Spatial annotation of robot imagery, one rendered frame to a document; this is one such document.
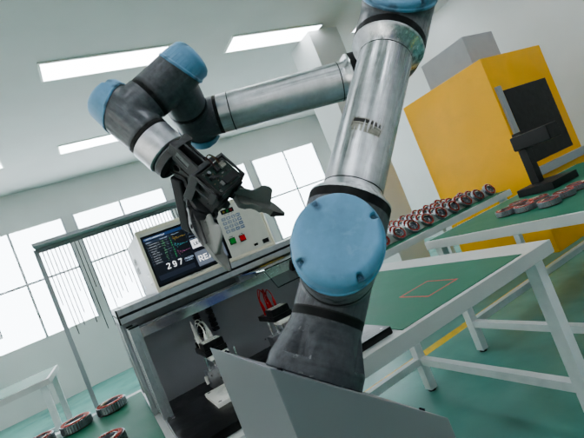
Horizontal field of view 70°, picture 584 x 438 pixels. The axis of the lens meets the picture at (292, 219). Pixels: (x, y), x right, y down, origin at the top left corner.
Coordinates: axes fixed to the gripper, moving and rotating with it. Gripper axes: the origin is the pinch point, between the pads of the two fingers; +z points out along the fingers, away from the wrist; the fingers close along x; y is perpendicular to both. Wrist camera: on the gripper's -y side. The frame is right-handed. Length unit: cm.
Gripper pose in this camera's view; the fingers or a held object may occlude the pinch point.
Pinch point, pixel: (258, 243)
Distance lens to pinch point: 68.8
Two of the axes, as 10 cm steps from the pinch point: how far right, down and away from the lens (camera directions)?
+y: 3.9, -4.9, -7.8
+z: 7.5, 6.6, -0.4
